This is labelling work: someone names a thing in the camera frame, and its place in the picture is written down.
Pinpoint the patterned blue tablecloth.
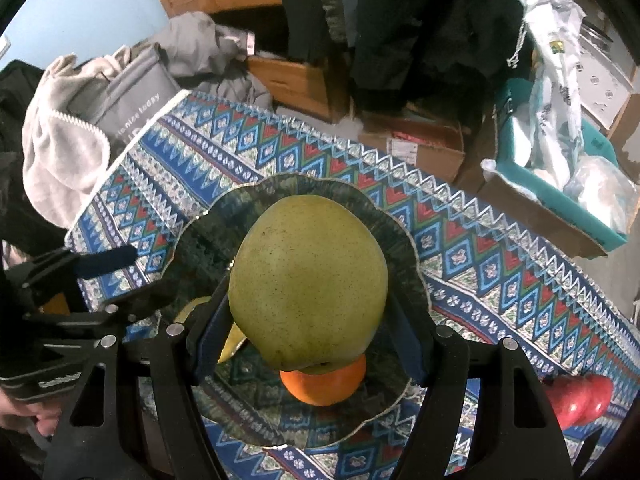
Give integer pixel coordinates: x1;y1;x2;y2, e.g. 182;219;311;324
65;92;639;479

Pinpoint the black hanging jacket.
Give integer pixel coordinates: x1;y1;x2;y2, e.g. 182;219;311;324
282;0;530;128

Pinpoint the teal plastic crate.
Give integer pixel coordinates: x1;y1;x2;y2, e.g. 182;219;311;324
495;78;613;233

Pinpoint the black smartphone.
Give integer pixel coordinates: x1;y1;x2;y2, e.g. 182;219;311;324
572;427;603;479

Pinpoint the green pear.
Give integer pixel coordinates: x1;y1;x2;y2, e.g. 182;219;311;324
228;195;388;374

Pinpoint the grey tote bag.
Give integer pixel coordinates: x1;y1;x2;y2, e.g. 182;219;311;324
67;44;180;162

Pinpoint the small cardboard box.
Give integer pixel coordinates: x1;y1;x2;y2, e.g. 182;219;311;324
358;112;465;183

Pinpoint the small tangerine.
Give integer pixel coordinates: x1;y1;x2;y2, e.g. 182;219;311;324
39;292;70;315

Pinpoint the cardboard box under crate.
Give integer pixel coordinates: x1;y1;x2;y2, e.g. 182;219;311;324
454;104;630;259

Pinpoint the large orange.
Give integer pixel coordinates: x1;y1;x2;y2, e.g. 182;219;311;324
280;354;367;408

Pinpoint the white fleece garment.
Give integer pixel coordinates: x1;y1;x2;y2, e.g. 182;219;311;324
22;46;131;229

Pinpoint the wooden drawer box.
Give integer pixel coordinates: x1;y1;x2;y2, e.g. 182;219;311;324
247;56;350;124

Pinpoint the white patterned storage box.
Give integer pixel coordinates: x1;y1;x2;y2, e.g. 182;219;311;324
577;38;634;131

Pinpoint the grey clothes pile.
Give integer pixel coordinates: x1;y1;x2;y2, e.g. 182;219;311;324
132;12;272;110

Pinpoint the clear plastic bag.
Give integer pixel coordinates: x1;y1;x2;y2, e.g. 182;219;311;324
563;155;639;234

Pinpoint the dark glass fruit plate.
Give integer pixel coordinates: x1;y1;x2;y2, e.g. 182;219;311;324
165;174;430;448

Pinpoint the left hand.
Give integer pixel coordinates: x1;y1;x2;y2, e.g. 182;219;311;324
0;390;64;438

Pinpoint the white rice bag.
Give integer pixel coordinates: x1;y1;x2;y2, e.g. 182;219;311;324
518;0;585;188

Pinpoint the yellow mango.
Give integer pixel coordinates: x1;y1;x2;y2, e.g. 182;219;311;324
174;296;247;364

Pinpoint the red apple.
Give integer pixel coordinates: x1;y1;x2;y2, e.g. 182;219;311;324
542;375;591;430
582;373;614;424

